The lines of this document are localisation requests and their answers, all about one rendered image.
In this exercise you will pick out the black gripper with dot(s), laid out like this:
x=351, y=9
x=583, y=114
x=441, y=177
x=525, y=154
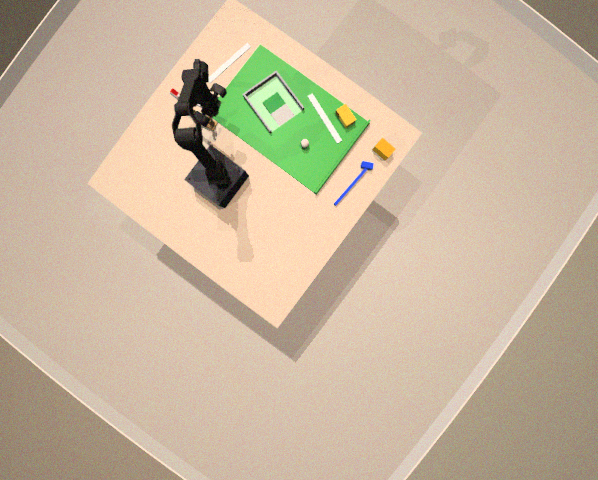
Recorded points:
x=210, y=104

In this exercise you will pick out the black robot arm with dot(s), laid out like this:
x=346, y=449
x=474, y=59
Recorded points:
x=191, y=138

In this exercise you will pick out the white flat bar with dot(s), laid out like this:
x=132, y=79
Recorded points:
x=325, y=118
x=224, y=66

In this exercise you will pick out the blue golf putter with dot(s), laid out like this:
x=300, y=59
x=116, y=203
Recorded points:
x=365, y=166

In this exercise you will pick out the green flat mat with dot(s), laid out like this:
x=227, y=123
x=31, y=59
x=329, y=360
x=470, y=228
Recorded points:
x=282, y=146

